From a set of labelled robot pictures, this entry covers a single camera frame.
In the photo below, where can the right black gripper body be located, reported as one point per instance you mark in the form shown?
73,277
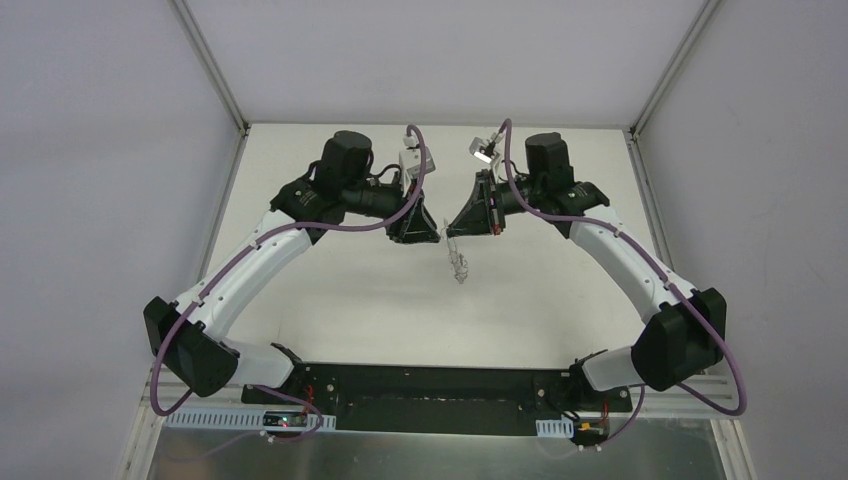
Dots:
492,206

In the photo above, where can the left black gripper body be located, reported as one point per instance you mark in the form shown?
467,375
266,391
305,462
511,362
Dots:
404,213

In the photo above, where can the large metal keyring with clips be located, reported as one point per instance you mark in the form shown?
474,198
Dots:
458,262

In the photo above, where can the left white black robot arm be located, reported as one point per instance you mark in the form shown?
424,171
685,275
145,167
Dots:
338,193

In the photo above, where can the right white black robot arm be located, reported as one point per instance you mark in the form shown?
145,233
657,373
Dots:
683,324

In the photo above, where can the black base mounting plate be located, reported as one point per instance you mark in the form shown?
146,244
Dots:
447,400

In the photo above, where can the left circuit board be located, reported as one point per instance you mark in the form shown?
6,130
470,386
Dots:
280,420

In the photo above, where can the circuit board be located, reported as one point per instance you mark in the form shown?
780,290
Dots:
280,420
590,433

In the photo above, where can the right circuit board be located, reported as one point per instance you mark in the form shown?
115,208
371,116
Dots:
590,433

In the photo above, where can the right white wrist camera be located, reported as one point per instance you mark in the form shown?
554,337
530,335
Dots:
487,150

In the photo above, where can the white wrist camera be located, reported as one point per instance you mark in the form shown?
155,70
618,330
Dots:
412,163
487,150

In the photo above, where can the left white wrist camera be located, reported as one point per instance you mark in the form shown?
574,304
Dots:
412,163

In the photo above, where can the right aluminium frame post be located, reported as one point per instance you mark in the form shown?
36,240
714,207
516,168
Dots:
674,67

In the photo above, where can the aluminium frame post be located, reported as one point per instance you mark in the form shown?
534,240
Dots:
203,53
674,67

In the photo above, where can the right white cable duct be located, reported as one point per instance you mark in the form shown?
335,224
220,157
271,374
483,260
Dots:
555,428

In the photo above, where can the white cable duct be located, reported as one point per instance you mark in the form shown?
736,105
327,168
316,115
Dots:
238,419
555,428

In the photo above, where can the left white cable duct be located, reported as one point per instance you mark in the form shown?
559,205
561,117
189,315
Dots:
238,419

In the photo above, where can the left aluminium frame post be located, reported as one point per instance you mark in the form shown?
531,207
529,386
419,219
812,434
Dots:
203,53

